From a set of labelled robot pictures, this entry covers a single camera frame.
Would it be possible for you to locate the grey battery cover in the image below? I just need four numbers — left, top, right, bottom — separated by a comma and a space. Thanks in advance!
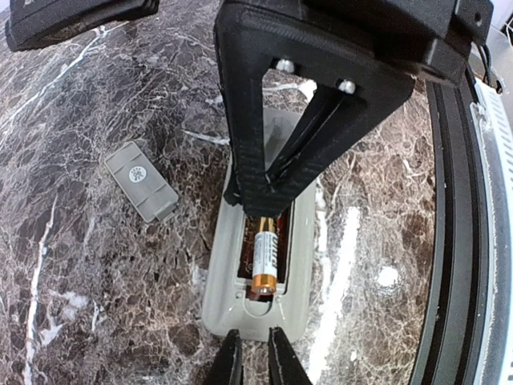
104, 141, 179, 223

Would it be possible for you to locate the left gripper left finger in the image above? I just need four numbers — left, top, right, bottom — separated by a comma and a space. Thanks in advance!
204, 329, 244, 385

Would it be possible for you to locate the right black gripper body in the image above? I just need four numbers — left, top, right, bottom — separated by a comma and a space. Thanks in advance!
224, 0, 494, 83

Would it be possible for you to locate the white slotted cable duct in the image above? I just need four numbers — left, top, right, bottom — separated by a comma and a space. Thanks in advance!
471, 79, 512, 384

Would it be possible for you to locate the white remote control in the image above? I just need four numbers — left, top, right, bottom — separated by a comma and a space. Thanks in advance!
200, 107, 317, 344

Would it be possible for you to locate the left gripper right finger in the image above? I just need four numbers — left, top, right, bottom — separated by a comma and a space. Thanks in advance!
268, 326, 311, 385

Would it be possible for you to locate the brown battery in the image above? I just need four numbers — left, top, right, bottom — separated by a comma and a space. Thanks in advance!
252, 217, 278, 296

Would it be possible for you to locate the black front rail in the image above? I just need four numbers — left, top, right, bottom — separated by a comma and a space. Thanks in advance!
410, 70, 491, 384

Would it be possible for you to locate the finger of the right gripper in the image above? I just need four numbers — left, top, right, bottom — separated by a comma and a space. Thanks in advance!
220, 79, 244, 205
214, 2, 414, 217

